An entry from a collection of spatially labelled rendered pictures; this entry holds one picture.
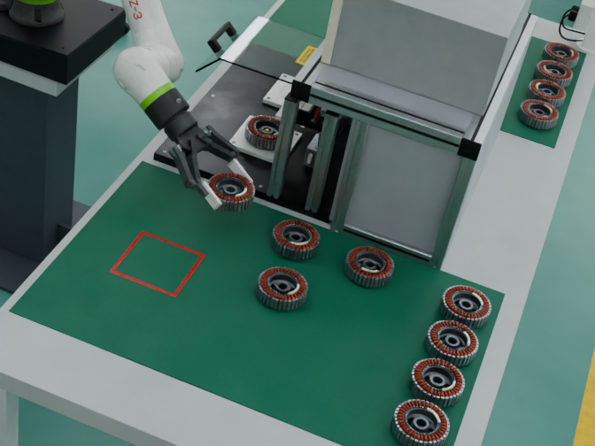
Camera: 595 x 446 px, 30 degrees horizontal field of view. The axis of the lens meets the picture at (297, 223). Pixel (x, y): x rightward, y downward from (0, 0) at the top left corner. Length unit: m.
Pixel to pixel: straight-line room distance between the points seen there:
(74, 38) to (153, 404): 1.21
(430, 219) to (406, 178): 0.12
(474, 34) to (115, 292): 0.94
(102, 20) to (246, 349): 1.19
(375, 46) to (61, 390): 1.01
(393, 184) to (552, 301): 1.43
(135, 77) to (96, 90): 1.83
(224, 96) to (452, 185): 0.79
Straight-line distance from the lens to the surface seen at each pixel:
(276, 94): 3.04
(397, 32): 2.48
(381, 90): 2.51
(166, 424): 2.18
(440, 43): 2.46
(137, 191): 2.68
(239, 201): 2.53
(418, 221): 2.59
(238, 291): 2.45
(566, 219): 4.26
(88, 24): 3.14
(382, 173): 2.54
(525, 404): 3.48
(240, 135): 2.86
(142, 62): 2.56
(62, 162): 3.41
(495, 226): 2.83
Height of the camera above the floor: 2.42
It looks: 39 degrees down
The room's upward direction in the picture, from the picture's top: 12 degrees clockwise
